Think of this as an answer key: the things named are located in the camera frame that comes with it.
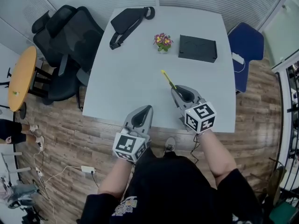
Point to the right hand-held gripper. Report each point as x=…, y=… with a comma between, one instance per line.
x=201, y=116

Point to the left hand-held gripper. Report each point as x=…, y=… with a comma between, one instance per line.
x=126, y=144

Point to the person's right forearm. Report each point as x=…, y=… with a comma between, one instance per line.
x=215, y=157

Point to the person's left forearm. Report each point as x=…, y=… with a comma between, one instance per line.
x=114, y=178

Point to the person's white shoe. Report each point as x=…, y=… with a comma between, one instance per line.
x=170, y=144

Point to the black rectangular box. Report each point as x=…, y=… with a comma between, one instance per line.
x=197, y=48

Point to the small potted flower plant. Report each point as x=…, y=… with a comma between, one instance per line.
x=163, y=42

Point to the white power adapter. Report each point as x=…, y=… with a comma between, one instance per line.
x=237, y=58

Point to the person's black clothing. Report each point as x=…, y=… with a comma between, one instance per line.
x=172, y=190

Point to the blue chair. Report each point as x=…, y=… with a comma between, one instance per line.
x=247, y=43

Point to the black sling bag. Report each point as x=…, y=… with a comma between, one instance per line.
x=127, y=20

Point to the black mesh office chair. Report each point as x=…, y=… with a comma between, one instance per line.
x=44, y=45
x=77, y=36

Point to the black metal railing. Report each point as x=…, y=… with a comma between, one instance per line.
x=293, y=108

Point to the small white power strip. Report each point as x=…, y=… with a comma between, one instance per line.
x=38, y=171

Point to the round wooden side table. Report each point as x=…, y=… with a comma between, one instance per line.
x=22, y=78

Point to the small green white item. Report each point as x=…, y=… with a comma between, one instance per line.
x=15, y=93

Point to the black floor stand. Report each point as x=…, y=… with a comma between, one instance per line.
x=9, y=72

